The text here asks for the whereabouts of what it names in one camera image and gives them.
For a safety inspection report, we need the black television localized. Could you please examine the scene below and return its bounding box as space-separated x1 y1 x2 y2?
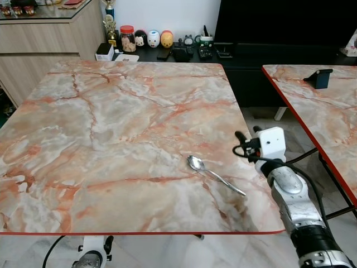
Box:
214 0 357 46

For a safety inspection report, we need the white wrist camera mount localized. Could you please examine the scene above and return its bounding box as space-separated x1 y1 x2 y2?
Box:
81 235 107 254
258 127 287 163

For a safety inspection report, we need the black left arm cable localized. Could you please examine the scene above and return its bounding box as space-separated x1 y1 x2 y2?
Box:
42 234 79 268

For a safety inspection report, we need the yellow and orange figurine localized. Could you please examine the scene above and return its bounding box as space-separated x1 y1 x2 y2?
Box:
160 30 175 49

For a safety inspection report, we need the red lidded snack jar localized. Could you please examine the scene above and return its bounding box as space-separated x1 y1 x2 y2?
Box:
119 25 137 54

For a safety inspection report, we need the black metal table frame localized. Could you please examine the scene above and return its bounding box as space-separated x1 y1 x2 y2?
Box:
287 147 357 222

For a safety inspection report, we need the flat white device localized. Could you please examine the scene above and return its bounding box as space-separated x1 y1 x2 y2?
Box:
114 53 141 63

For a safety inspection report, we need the black and white figurine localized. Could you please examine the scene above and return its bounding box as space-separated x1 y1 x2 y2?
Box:
134 30 148 48

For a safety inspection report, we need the silver metal spoon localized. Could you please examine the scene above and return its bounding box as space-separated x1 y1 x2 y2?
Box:
187 155 247 197

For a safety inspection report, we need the light wooden cabinet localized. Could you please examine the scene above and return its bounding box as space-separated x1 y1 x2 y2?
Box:
0 0 108 108

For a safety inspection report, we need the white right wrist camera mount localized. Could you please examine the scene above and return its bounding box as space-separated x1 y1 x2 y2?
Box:
258 127 287 163

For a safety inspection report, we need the white and blue figurine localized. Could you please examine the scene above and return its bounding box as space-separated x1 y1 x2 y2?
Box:
147 30 161 49

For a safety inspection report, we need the black phone stand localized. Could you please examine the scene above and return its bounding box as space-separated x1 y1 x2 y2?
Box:
303 68 334 90

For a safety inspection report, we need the black box on console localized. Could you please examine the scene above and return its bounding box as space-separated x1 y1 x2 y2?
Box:
171 45 194 63

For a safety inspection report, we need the gold trophy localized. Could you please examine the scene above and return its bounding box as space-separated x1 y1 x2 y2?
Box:
102 0 119 47

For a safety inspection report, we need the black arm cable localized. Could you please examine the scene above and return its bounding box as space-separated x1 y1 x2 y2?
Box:
42 234 79 268
232 143 329 227

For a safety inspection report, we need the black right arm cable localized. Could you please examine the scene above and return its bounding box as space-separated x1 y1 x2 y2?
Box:
232 143 329 227

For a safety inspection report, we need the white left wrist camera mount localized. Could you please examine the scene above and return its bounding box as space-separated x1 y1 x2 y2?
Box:
81 235 107 254

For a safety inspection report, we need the small white box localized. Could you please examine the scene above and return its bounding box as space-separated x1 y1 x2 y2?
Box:
95 43 115 61

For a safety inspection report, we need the green and white gadget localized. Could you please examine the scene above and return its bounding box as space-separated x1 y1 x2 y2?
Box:
199 25 215 50

